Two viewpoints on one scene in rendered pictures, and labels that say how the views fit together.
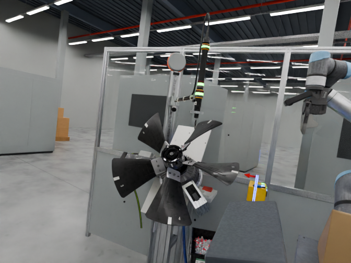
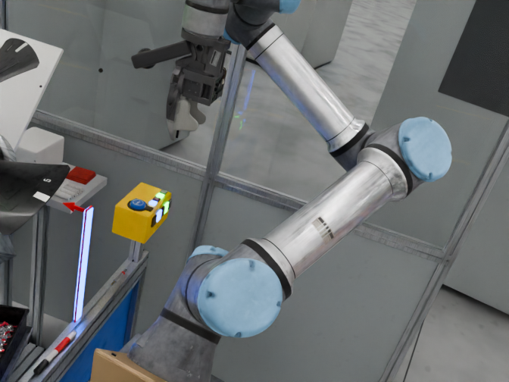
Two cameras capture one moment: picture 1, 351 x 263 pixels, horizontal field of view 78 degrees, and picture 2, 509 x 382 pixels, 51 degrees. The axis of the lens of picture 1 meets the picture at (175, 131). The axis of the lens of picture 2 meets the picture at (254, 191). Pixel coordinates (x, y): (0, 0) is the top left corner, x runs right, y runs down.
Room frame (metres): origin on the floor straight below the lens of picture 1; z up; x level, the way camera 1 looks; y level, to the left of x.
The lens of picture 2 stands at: (0.04, -0.52, 1.85)
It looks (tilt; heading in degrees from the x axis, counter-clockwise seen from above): 28 degrees down; 346
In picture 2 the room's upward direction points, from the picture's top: 15 degrees clockwise
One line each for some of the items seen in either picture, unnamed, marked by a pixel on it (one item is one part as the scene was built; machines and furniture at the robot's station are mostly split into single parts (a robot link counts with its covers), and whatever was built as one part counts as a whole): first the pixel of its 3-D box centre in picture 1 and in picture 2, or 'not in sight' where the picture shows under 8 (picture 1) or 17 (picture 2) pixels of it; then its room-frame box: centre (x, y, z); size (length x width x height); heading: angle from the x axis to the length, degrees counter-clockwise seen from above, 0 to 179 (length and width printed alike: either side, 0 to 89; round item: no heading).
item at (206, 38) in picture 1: (201, 75); not in sight; (1.18, -0.10, 1.66); 0.04 x 0.04 x 0.46
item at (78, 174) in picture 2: (207, 189); (80, 174); (1.75, -0.32, 0.87); 0.08 x 0.08 x 0.02; 71
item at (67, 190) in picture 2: (201, 192); (58, 186); (1.65, -0.26, 0.87); 0.15 x 0.09 x 0.02; 64
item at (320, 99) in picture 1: (314, 100); (199, 67); (0.98, -0.60, 1.57); 0.09 x 0.08 x 0.12; 68
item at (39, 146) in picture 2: not in sight; (30, 151); (1.79, -0.14, 0.92); 0.17 x 0.16 x 0.11; 158
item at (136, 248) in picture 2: not in sight; (137, 242); (1.32, -0.54, 0.92); 0.03 x 0.03 x 0.12; 68
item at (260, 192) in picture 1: (256, 192); (142, 214); (1.32, -0.55, 1.02); 0.16 x 0.10 x 0.11; 158
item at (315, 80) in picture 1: (315, 83); (204, 20); (0.99, -0.59, 1.65); 0.08 x 0.08 x 0.05
